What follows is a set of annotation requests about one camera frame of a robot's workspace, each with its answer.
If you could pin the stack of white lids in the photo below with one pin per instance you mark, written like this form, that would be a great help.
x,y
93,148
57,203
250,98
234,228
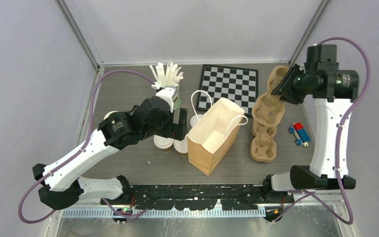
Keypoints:
x,y
195,119

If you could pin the brown paper bag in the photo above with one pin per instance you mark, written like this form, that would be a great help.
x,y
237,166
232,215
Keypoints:
x,y
214,133

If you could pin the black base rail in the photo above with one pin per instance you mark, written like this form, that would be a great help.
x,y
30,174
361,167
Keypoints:
x,y
200,197

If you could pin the black white chessboard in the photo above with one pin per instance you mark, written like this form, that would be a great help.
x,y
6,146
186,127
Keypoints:
x,y
239,85

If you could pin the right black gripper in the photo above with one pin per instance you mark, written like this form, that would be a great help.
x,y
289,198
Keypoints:
x,y
284,88

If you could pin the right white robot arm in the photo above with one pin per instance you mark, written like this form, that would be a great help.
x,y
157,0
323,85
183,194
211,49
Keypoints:
x,y
334,92

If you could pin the stack of pulp cup carriers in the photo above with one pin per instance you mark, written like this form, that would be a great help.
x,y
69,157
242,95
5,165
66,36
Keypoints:
x,y
263,147

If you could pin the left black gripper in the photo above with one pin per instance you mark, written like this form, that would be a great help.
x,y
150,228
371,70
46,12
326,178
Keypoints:
x,y
177,131

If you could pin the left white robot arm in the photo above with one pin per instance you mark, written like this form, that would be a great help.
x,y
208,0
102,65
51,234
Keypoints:
x,y
62,182

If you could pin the brown paper cup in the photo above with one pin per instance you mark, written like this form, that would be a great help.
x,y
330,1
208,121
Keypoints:
x,y
166,150
184,154

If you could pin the red blue toy car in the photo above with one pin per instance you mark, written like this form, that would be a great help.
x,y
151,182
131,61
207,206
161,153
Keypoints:
x,y
302,137

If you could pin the lifted pulp cup carrier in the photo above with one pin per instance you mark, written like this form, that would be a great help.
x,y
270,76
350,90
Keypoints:
x,y
268,109

